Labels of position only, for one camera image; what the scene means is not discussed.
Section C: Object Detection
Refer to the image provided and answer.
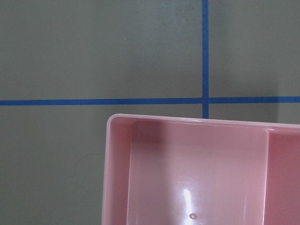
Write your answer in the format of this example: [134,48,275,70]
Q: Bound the pink plastic bin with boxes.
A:
[101,114,300,225]

